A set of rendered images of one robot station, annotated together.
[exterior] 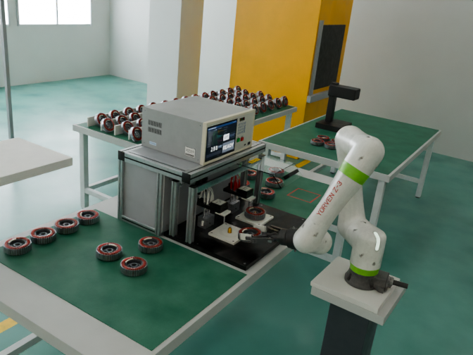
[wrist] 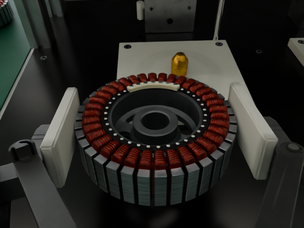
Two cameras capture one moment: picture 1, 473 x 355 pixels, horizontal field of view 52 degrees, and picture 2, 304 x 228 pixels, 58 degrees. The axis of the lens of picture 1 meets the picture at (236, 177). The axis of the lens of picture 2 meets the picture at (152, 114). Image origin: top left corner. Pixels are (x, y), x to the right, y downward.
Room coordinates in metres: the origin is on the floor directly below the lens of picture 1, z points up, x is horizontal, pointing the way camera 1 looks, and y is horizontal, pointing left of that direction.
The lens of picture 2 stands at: (1.96, -0.20, 0.98)
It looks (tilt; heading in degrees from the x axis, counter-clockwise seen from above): 45 degrees down; 57
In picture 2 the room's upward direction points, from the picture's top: straight up
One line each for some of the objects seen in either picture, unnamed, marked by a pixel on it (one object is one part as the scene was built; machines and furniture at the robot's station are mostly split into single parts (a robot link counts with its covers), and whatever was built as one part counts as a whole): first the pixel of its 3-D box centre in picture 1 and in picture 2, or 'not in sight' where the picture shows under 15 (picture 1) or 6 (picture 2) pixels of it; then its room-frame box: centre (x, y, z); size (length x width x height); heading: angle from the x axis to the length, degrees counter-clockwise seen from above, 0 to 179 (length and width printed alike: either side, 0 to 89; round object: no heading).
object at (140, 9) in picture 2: not in sight; (140, 11); (2.16, 0.14, 0.80); 0.01 x 0.01 x 0.03; 59
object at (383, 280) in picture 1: (376, 278); not in sight; (1.81, -0.64, 0.80); 0.26 x 0.15 x 0.06; 67
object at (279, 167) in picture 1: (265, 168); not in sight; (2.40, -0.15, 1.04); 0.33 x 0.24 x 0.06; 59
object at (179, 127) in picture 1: (199, 127); not in sight; (2.41, 0.21, 1.22); 0.44 x 0.39 x 0.20; 149
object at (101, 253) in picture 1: (109, 251); not in sight; (1.86, 0.52, 0.77); 0.11 x 0.11 x 0.04
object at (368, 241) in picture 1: (366, 247); not in sight; (1.85, -0.58, 0.92); 0.16 x 0.13 x 0.19; 15
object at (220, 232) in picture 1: (229, 233); (178, 76); (2.13, 0.01, 0.78); 0.15 x 0.15 x 0.01; 59
